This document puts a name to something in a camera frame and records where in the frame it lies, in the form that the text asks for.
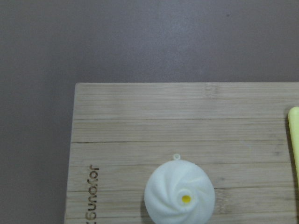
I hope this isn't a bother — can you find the yellow plastic knife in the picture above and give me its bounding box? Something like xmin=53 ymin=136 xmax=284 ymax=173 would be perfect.
xmin=288 ymin=106 xmax=299 ymax=181

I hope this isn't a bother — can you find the bamboo cutting board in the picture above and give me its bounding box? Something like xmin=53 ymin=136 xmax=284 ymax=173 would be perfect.
xmin=64 ymin=82 xmax=299 ymax=224

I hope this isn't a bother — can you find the white steamed bun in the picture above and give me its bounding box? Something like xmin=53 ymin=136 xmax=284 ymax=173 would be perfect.
xmin=144 ymin=154 xmax=216 ymax=224

